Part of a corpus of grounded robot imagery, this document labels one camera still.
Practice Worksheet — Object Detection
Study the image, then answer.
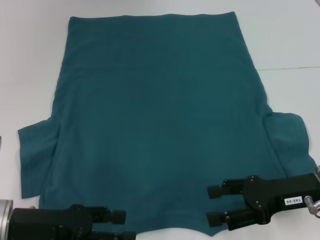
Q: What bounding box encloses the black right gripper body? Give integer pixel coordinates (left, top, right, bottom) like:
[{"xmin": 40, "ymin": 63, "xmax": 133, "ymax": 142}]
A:
[{"xmin": 241, "ymin": 172, "xmax": 317, "ymax": 223}]

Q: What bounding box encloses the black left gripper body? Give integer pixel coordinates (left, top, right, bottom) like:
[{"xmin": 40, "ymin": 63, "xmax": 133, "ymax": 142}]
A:
[{"xmin": 11, "ymin": 204, "xmax": 95, "ymax": 240}]

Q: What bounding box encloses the teal blue t-shirt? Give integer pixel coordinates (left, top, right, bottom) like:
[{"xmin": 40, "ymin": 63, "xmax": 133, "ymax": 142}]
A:
[{"xmin": 16, "ymin": 11, "xmax": 317, "ymax": 238}]

